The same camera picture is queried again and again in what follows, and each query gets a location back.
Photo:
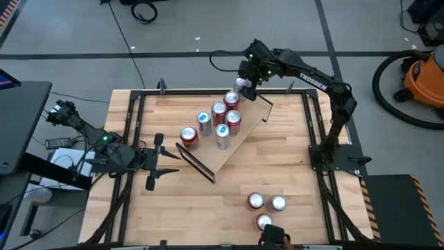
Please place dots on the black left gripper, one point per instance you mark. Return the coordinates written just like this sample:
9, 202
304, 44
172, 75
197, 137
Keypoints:
151, 161

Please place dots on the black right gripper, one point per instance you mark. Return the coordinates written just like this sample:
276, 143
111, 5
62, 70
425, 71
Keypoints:
251, 71

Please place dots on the silver Diet Coke can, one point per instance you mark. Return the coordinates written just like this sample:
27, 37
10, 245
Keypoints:
240, 82
279, 202

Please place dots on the red soda can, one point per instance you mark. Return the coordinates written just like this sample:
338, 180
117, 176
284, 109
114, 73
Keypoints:
219, 108
264, 220
231, 97

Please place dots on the red Coca-Cola original can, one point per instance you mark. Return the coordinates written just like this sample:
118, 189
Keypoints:
233, 118

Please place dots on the red can black print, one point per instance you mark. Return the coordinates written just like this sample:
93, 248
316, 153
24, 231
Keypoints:
189, 133

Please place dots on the slim silver blue can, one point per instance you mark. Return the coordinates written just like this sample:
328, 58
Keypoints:
222, 131

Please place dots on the dark can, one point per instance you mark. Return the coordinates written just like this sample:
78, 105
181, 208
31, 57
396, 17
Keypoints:
204, 118

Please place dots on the red Coca-Cola Zero Sugar can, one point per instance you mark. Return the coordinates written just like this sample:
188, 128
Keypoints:
256, 200

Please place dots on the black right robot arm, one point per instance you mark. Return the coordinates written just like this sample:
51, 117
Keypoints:
312, 78

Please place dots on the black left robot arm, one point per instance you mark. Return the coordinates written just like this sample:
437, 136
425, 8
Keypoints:
119, 156

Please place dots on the white box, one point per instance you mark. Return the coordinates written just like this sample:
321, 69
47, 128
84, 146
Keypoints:
62, 161

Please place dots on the black power adapter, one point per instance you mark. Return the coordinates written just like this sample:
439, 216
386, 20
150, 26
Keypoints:
59, 142

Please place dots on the orange shop vacuum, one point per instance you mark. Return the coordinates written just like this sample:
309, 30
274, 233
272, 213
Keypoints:
376, 85
426, 80

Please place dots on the black handheld device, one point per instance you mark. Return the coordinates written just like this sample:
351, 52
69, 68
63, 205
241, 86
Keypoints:
272, 236

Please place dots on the black desk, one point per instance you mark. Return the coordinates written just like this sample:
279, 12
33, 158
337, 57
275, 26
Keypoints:
21, 121

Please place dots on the laptop screen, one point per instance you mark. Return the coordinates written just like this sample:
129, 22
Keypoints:
7, 81

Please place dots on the black hazard striped mat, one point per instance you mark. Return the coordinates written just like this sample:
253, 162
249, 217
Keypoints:
8, 10
395, 208

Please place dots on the black floor equipment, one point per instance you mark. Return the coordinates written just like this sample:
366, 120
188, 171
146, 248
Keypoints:
430, 27

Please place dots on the wooden shelf black metal frame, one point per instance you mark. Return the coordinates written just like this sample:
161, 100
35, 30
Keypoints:
209, 156

